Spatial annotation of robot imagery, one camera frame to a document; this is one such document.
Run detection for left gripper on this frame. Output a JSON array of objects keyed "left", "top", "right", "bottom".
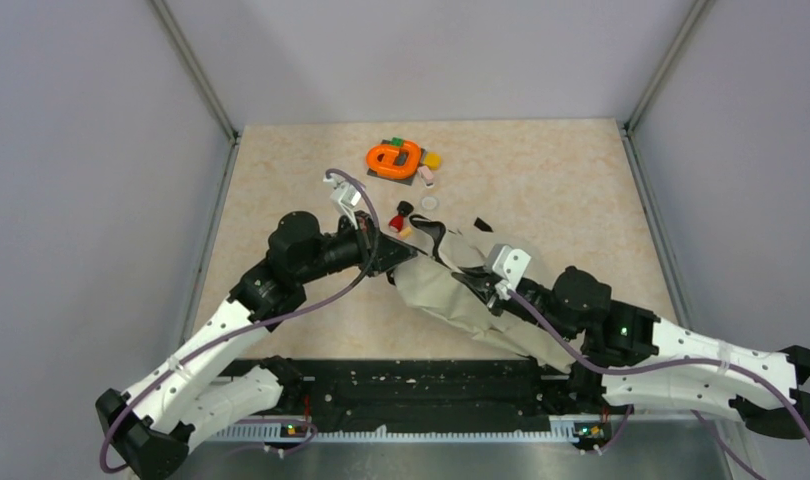
[{"left": 294, "top": 207, "right": 413, "bottom": 282}]

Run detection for cream canvas backpack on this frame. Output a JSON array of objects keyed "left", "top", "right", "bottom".
[{"left": 392, "top": 214, "right": 575, "bottom": 373}]

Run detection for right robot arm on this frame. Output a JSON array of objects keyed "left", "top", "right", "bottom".
[{"left": 456, "top": 266, "right": 810, "bottom": 440}]

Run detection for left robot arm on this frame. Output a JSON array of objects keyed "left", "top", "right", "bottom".
[{"left": 96, "top": 211, "right": 493, "bottom": 479}]

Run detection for red black stamp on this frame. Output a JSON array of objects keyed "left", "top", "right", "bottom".
[{"left": 388, "top": 201, "right": 414, "bottom": 233}]

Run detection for pink white eraser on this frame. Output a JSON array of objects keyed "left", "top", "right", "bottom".
[{"left": 417, "top": 165, "right": 435, "bottom": 188}]

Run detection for orange plastic toy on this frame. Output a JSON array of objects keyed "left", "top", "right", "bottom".
[{"left": 365, "top": 140, "right": 423, "bottom": 167}]

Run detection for yellow toy block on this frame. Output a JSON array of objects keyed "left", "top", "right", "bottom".
[{"left": 422, "top": 152, "right": 442, "bottom": 170}]

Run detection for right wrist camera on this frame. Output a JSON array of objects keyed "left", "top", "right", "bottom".
[{"left": 485, "top": 244, "right": 531, "bottom": 300}]

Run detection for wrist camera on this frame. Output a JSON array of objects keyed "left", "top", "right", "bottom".
[
  {"left": 485, "top": 244, "right": 531, "bottom": 300},
  {"left": 323, "top": 171, "right": 362, "bottom": 228}
]

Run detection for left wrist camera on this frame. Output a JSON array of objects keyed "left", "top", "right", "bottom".
[{"left": 323, "top": 171, "right": 362, "bottom": 228}]

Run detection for grey toy base plate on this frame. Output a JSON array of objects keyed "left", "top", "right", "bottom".
[{"left": 367, "top": 161, "right": 419, "bottom": 185}]

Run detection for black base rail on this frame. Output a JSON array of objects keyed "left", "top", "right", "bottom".
[{"left": 216, "top": 357, "right": 671, "bottom": 439}]

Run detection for aluminium frame rail right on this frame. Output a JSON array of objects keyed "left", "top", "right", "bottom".
[{"left": 618, "top": 1, "right": 715, "bottom": 329}]

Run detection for aluminium frame rail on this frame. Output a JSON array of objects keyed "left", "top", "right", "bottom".
[
  {"left": 123, "top": 0, "right": 242, "bottom": 480},
  {"left": 618, "top": 1, "right": 715, "bottom": 329}
]

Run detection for aluminium frame rail left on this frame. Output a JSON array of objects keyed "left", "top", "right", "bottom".
[{"left": 123, "top": 0, "right": 242, "bottom": 480}]

